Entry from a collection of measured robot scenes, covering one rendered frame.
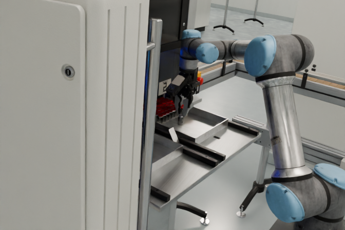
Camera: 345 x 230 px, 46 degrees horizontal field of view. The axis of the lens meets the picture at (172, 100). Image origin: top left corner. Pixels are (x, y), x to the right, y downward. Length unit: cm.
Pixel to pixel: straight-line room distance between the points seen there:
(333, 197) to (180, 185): 46
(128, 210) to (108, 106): 27
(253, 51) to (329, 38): 181
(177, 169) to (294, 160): 43
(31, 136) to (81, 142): 11
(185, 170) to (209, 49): 45
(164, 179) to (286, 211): 41
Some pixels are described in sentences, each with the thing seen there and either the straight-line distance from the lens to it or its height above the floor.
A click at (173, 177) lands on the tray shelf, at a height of 88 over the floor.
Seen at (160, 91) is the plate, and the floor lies 101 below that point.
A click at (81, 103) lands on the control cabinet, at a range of 63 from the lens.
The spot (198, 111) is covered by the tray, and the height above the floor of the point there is 90.
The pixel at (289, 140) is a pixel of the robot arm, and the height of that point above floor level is 112.
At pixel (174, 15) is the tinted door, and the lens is 173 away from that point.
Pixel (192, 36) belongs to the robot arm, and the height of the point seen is 127.
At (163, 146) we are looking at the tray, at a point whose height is 88.
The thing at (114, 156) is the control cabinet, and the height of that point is 126.
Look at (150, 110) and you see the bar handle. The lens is 83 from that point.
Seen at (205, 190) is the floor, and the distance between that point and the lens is 293.
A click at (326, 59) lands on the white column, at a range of 302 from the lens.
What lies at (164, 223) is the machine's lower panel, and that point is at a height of 24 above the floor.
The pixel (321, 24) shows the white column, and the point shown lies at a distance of 299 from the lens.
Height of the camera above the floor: 163
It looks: 22 degrees down
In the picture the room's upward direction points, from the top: 5 degrees clockwise
